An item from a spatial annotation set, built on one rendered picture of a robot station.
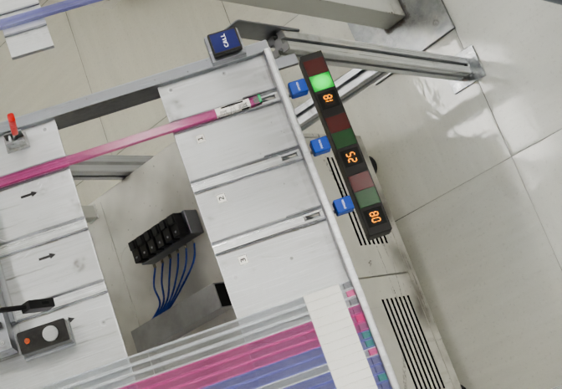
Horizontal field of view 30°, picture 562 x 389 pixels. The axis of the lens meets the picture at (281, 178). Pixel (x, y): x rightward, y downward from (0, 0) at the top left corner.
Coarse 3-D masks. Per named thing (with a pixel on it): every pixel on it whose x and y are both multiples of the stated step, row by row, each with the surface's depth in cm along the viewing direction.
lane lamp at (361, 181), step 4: (360, 172) 175; (364, 172) 175; (368, 172) 175; (352, 176) 175; (356, 176) 175; (360, 176) 175; (364, 176) 175; (368, 176) 175; (352, 180) 175; (356, 180) 175; (360, 180) 175; (364, 180) 175; (368, 180) 175; (352, 184) 175; (356, 184) 175; (360, 184) 175; (364, 184) 175; (368, 184) 175; (372, 184) 175; (356, 188) 174; (360, 188) 174; (364, 188) 174
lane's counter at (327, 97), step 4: (324, 92) 180; (328, 92) 180; (332, 92) 180; (320, 96) 179; (324, 96) 179; (328, 96) 179; (332, 96) 179; (336, 96) 179; (320, 100) 179; (324, 100) 179; (328, 100) 179; (332, 100) 179; (336, 100) 179; (320, 104) 179; (324, 104) 179; (328, 104) 179; (332, 104) 179; (336, 104) 179; (324, 108) 179; (328, 108) 179
